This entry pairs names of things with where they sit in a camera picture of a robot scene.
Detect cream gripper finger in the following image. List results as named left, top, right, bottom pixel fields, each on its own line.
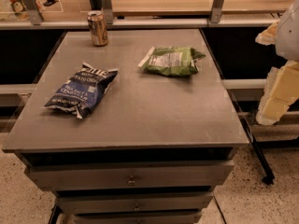
left=255, top=22, right=278, bottom=46
left=256, top=61, right=299, bottom=126

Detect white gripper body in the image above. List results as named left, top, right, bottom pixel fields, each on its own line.
left=276, top=0, right=299, bottom=61

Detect green jalapeno chip bag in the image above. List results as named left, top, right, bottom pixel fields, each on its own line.
left=138, top=47, right=206, bottom=77

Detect orange soda can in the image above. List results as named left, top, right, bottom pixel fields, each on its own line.
left=87, top=10, right=108, bottom=46

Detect blue sea salt chip bag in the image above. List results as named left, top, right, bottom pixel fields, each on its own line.
left=45, top=63, right=118, bottom=119

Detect black table leg right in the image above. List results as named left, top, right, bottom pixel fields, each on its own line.
left=231, top=91, right=276, bottom=186

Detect grey drawer cabinet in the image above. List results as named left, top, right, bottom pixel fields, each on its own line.
left=1, top=28, right=250, bottom=224

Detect bottom drawer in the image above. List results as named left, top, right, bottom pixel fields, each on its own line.
left=73, top=211, right=201, bottom=224

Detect small black object on counter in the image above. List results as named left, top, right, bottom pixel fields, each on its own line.
left=43, top=0, right=57, bottom=7

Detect colourful package at top left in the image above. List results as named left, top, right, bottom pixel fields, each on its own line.
left=0, top=0, right=29, bottom=21

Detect grey metal shelf post right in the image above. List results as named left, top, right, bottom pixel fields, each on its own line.
left=209, top=0, right=224, bottom=23

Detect top drawer with handle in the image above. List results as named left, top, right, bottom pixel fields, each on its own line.
left=26, top=161, right=234, bottom=191

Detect drawer with handle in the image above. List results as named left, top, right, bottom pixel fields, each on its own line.
left=26, top=161, right=234, bottom=191
left=57, top=192, right=212, bottom=214

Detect middle drawer with handle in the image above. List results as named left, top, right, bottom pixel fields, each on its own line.
left=57, top=192, right=212, bottom=214

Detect grey metal shelf post left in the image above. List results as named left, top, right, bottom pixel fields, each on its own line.
left=23, top=0, right=43, bottom=25

